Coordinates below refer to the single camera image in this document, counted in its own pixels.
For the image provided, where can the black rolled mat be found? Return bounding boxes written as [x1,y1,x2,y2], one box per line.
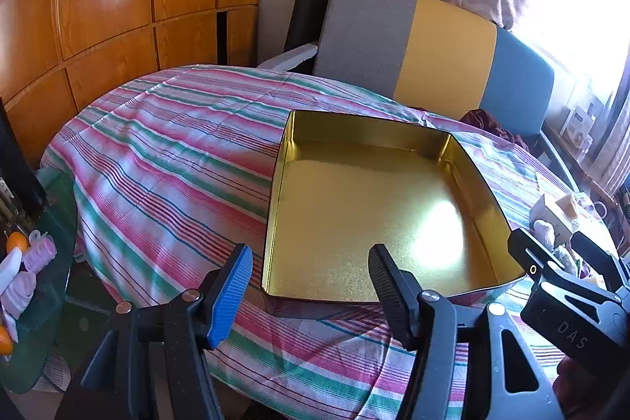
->
[284,0,340,61]

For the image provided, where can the white plastic bottle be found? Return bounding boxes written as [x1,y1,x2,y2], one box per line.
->
[0,248,24,294]

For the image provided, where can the white product box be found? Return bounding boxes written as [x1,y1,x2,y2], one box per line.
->
[561,105,599,150]

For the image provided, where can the small cardboard box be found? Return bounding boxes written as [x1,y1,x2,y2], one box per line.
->
[530,192,582,234]

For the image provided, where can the black upright object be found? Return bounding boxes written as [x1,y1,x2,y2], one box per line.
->
[0,98,47,214]

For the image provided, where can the striped tablecloth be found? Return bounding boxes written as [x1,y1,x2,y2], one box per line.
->
[40,65,621,420]

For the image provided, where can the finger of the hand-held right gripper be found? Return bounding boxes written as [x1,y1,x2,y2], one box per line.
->
[571,230,630,298]
[508,228,558,286]

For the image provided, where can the grey yellow blue sofa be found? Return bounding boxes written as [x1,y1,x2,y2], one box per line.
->
[256,0,579,189]

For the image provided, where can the dark red cloth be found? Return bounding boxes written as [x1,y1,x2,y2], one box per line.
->
[460,109,530,150]

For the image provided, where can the pink hair rollers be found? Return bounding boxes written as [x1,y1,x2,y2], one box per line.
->
[22,230,57,273]

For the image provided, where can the gold metal tin box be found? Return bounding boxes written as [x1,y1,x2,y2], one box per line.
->
[261,109,526,317]

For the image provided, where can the glass side table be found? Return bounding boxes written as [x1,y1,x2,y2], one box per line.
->
[0,169,80,394]

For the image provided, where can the pink wrapped packet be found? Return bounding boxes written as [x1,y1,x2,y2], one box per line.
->
[2,272,37,317]

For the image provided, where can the wooden desk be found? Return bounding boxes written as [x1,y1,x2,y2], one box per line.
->
[539,125,622,216]

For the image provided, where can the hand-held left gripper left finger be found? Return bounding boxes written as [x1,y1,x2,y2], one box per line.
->
[56,244,254,420]

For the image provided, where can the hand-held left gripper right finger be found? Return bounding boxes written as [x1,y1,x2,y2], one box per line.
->
[368,244,567,420]

